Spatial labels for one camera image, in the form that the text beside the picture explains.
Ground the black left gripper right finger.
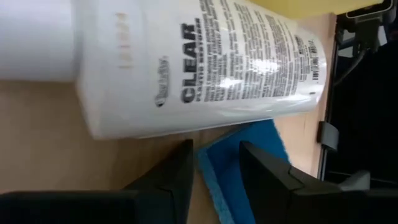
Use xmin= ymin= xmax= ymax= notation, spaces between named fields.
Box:
xmin=238 ymin=140 xmax=398 ymax=224

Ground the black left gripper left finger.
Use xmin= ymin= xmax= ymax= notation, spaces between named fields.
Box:
xmin=0 ymin=138 xmax=195 ymax=224

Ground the blue kitchen sponge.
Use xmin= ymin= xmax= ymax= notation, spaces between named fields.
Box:
xmin=195 ymin=118 xmax=292 ymax=224

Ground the white printed squeeze bottle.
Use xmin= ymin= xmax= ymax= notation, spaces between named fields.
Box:
xmin=0 ymin=0 xmax=328 ymax=140

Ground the small table edge clamp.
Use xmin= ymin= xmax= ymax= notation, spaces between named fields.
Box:
xmin=316 ymin=120 xmax=340 ymax=153

